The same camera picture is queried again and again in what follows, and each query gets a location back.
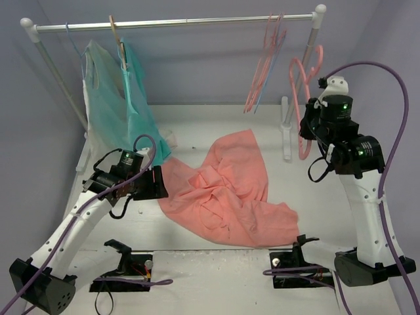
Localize thick pink plastic hanger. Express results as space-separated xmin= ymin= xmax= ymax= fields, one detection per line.
xmin=288 ymin=45 xmax=325 ymax=161

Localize salmon pink t shirt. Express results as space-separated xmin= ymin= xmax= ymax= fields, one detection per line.
xmin=159 ymin=129 xmax=299 ymax=247

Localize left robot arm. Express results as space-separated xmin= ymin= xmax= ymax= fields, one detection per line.
xmin=9 ymin=148 xmax=168 ymax=314

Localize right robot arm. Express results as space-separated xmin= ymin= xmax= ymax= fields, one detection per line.
xmin=290 ymin=94 xmax=416 ymax=287

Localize teal green t shirt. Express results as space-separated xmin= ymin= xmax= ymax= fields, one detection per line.
xmin=121 ymin=39 xmax=171 ymax=166

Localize pale mint white shirt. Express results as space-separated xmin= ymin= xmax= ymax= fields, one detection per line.
xmin=83 ymin=41 xmax=132 ymax=159

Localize thin pink hanger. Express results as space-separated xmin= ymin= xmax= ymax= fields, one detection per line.
xmin=242 ymin=12 xmax=287 ymax=114

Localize wooden hanger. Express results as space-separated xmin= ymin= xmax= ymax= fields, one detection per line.
xmin=108 ymin=15 xmax=127 ymax=70

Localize white metal clothes rack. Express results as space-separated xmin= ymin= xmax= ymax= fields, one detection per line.
xmin=19 ymin=4 xmax=345 ymax=173

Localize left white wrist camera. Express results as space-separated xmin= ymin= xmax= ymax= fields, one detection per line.
xmin=137 ymin=148 xmax=155 ymax=167

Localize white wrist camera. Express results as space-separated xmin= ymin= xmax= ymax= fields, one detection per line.
xmin=137 ymin=148 xmax=155 ymax=167
xmin=318 ymin=75 xmax=348 ymax=100

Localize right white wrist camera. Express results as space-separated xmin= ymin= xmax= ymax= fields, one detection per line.
xmin=318 ymin=75 xmax=348 ymax=100

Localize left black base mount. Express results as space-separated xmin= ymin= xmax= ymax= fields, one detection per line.
xmin=89 ymin=239 xmax=154 ymax=293

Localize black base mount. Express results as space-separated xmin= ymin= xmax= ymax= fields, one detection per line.
xmin=89 ymin=239 xmax=154 ymax=293
xmin=262 ymin=234 xmax=335 ymax=289

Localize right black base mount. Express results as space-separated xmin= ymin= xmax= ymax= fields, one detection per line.
xmin=262 ymin=234 xmax=335 ymax=289

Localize blue wire hanger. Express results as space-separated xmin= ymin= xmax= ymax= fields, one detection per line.
xmin=65 ymin=22 xmax=86 ymax=79

